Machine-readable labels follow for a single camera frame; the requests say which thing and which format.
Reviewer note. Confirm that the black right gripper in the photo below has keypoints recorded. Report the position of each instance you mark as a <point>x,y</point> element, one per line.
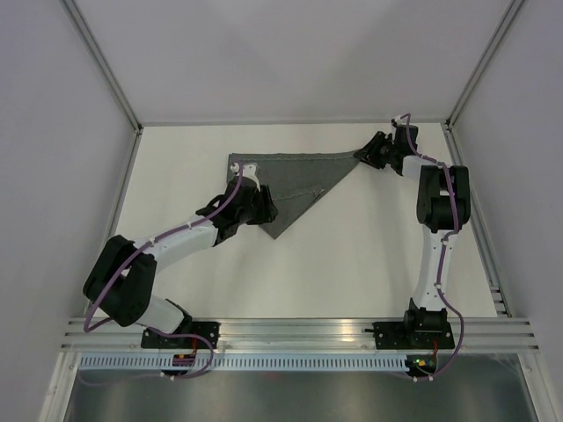
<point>368,154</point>

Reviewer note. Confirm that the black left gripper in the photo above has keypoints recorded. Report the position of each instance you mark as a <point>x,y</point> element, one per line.
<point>267,211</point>

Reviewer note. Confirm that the grey cloth napkin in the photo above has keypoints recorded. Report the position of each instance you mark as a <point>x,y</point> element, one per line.
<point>297,181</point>

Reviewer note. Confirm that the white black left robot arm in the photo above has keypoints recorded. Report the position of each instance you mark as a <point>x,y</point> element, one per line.
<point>122,280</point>

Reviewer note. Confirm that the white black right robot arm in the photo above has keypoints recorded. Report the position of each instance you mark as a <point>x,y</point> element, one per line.
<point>443,207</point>

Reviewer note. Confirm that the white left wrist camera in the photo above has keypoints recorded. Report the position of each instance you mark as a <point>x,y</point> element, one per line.
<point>248,171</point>

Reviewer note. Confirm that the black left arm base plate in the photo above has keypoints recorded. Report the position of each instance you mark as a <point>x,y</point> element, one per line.
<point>200,335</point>

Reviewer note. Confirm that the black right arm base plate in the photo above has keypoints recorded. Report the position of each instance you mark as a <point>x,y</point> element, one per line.
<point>396,336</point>

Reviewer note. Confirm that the aluminium post back right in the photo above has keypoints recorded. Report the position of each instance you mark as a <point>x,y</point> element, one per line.
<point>494,44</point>

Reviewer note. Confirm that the aluminium post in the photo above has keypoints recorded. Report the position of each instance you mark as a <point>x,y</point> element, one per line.
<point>86,35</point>
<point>494,44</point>

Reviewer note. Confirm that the white slotted cable duct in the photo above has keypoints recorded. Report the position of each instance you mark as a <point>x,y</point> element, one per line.
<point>247,361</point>

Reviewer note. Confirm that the aluminium frame rail front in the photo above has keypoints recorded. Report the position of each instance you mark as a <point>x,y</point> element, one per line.
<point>310,335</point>

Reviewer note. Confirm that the aluminium post back left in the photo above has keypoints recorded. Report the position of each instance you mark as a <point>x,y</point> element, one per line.
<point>86,35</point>

